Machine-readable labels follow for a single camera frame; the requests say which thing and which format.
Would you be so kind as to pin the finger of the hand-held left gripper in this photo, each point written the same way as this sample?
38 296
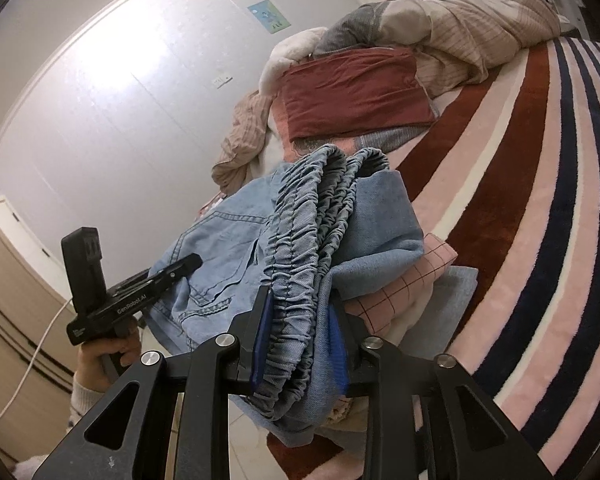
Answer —
175 269

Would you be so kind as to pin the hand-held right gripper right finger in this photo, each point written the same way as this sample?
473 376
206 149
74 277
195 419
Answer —
340 355

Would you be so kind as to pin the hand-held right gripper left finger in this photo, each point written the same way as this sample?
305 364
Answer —
261 340

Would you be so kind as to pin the light blue denim pants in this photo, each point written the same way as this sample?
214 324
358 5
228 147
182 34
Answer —
230 220

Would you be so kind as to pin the person's left forearm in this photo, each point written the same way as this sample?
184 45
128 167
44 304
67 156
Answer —
82 402

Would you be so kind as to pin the person's left hand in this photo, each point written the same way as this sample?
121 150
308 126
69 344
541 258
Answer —
97 367

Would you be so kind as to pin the beige wardrobe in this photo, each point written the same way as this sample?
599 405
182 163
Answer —
10 270

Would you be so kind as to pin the pink checked garment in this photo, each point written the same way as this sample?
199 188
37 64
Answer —
415 280

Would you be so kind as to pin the pale blue folded cloth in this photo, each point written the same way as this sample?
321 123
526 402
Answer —
455 282

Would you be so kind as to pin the striped plush blanket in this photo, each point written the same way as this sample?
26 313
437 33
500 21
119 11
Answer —
530 210

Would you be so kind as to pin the red-brown folded cloth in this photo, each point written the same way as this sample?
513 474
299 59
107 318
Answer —
355 95

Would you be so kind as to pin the grey garment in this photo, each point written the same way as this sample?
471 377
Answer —
350 30

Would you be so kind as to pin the beige striped duvet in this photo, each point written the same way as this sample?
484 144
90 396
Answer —
480 25

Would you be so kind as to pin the white wall socket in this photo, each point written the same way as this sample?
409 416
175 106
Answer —
223 81

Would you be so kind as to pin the pale blue wall poster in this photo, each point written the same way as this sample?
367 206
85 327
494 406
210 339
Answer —
269 15

